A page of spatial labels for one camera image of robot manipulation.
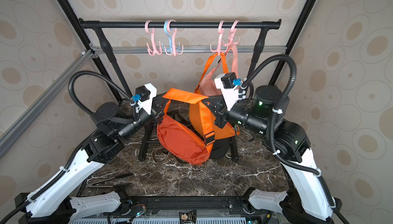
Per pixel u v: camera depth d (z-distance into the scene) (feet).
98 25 1.62
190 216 2.29
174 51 1.80
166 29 1.62
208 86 2.60
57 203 1.28
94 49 2.94
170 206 2.44
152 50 1.83
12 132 1.71
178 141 2.24
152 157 2.87
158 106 1.50
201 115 1.65
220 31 1.61
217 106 1.33
